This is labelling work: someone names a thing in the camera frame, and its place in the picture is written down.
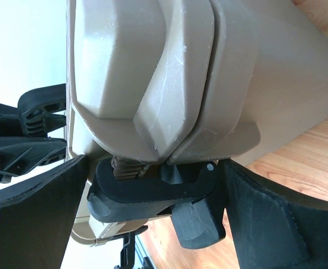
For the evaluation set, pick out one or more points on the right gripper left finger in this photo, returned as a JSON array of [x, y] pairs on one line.
[[37, 216]]

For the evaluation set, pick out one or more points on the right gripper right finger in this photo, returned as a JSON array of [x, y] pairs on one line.
[[274, 226]]

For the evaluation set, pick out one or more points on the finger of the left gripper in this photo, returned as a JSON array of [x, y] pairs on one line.
[[20, 155], [36, 114]]

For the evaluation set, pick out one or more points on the tan plastic tool box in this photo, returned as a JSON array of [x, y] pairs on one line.
[[159, 92]]

